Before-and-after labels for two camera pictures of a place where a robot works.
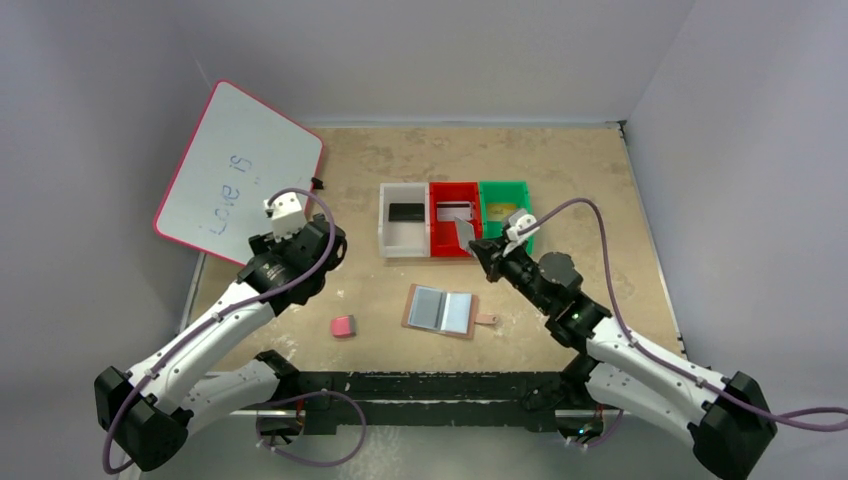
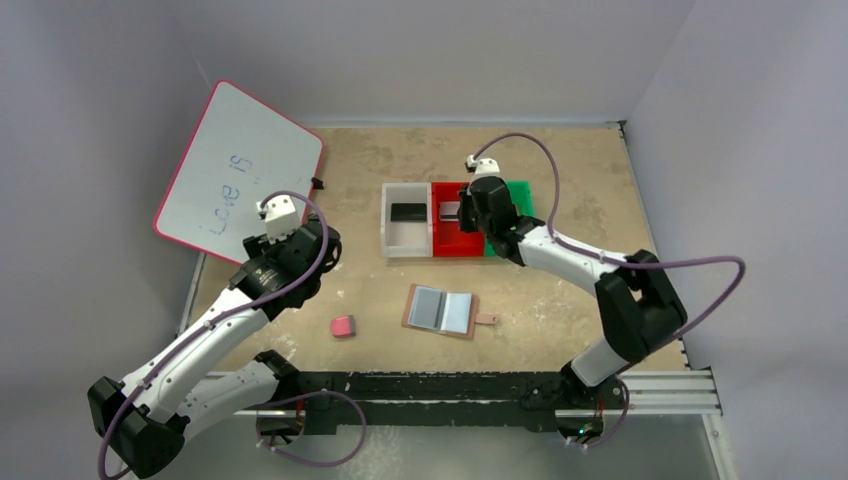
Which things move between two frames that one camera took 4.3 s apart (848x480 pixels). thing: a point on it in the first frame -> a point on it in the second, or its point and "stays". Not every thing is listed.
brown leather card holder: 443,312 stays
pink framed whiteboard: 241,150 stays
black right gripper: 495,252 -> 468,213
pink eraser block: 343,326 stays
